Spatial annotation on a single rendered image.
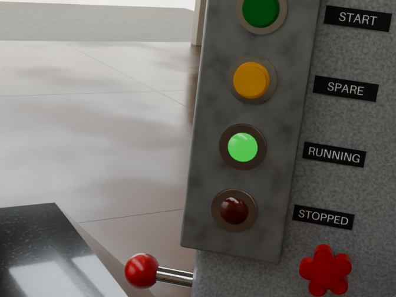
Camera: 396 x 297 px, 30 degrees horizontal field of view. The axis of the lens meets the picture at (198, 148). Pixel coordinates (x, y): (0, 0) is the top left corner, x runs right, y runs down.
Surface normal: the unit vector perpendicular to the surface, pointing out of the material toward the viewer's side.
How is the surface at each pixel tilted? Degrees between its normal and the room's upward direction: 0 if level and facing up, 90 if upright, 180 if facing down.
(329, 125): 90
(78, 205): 0
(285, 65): 90
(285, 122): 90
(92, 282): 0
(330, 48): 90
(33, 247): 0
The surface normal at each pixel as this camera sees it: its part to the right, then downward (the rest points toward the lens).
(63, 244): 0.11, -0.95
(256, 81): -0.19, 0.28
